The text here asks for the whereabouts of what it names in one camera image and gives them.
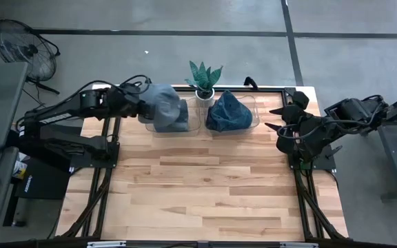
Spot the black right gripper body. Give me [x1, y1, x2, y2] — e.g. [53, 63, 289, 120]
[280, 105, 312, 138]

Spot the white and yellow item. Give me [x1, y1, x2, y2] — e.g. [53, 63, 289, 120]
[12, 153, 28, 180]

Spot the light grey denim cap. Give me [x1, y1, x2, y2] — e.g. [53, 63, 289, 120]
[138, 82, 185, 128]

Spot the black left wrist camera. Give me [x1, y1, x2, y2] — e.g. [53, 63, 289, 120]
[115, 84, 143, 99]

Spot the silver metal bracket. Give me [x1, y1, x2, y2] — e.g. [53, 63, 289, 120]
[279, 242, 320, 248]
[86, 240, 127, 248]

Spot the black metal table frame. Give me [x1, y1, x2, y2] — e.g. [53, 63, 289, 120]
[46, 85, 354, 248]

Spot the black cable loop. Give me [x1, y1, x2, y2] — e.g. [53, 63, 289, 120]
[243, 76, 260, 89]

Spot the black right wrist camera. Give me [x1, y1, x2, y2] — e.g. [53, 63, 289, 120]
[291, 90, 310, 110]

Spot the white plant pot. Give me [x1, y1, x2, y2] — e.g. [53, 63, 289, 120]
[195, 87, 216, 101]

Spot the clear plastic bin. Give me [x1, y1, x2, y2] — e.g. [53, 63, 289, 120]
[145, 96, 203, 138]
[201, 94, 261, 134]

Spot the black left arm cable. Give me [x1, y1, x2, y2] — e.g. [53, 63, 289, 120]
[65, 74, 152, 104]

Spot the green snake plant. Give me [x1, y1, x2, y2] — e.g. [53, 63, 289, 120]
[184, 60, 224, 92]

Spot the grey metal stand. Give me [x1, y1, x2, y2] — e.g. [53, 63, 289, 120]
[358, 87, 397, 201]

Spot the black floor fan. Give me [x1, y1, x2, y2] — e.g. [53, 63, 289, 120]
[0, 19, 61, 94]

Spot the black controller box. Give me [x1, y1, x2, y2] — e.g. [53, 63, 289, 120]
[14, 160, 72, 200]

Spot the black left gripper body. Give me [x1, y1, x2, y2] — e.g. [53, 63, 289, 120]
[112, 96, 151, 120]

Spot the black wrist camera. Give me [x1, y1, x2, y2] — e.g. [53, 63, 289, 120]
[115, 84, 143, 99]
[291, 90, 310, 110]

